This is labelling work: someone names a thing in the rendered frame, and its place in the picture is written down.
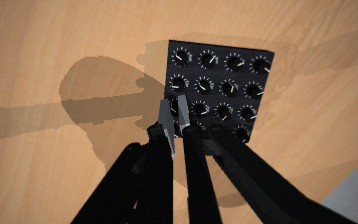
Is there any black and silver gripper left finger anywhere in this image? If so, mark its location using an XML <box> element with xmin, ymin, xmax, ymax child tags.
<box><xmin>70</xmin><ymin>99</ymin><xmax>175</xmax><ymax>224</ymax></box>

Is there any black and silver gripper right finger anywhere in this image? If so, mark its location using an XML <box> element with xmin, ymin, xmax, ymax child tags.
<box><xmin>178</xmin><ymin>95</ymin><xmax>358</xmax><ymax>224</ymax></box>

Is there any black knob box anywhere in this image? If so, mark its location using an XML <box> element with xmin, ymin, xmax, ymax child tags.
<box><xmin>164</xmin><ymin>39</ymin><xmax>275</xmax><ymax>144</ymax></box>

